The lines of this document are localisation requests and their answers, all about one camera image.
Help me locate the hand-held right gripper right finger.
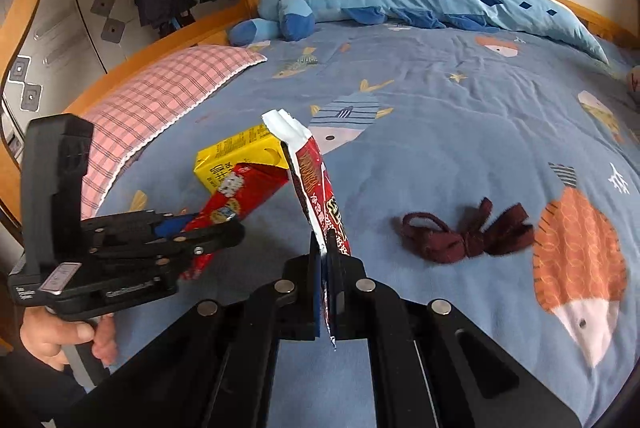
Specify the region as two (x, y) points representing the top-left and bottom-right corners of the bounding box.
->
(327, 255), (583, 428)

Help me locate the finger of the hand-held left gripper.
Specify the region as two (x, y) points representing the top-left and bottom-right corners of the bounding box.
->
(97, 223), (247, 271)
(80, 209), (201, 245)

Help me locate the person's left hand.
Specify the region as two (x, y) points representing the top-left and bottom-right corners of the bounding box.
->
(20, 307), (119, 372)

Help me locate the yellow carton box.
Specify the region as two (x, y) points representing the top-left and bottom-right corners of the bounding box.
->
(194, 124), (290, 195)

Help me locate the red cartoon snack packet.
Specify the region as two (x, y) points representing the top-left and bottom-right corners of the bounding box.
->
(177, 162), (291, 283)

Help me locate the white wardrobe with grey diamonds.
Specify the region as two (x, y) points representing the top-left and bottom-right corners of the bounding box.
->
(0, 0), (153, 149)

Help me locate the pink plaid pillow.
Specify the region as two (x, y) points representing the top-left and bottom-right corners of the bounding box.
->
(80, 45), (269, 219)

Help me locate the dark red ribbon bow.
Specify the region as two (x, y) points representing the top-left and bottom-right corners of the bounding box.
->
(400, 198), (536, 265)

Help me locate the dark red torn snack wrapper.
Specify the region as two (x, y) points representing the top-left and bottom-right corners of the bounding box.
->
(261, 109), (354, 352)

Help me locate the long blue plush toy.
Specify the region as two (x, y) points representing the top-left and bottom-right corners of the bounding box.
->
(228, 0), (610, 64)

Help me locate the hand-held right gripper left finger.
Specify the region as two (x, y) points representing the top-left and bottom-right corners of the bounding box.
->
(65, 233), (326, 428)

